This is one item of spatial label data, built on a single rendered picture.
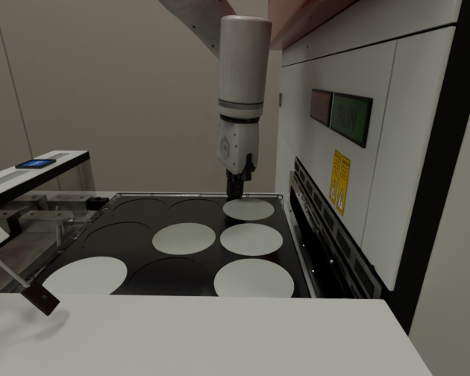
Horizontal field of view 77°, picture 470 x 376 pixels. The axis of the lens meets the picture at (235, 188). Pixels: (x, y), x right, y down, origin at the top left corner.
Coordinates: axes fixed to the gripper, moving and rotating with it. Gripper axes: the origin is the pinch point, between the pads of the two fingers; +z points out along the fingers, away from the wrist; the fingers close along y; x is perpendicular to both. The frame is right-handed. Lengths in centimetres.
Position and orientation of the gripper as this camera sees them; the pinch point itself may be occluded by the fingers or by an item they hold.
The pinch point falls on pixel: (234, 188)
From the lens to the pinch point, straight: 62.3
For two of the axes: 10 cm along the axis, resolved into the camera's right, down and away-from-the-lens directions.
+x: 9.0, -1.6, 4.1
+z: -0.6, 8.8, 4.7
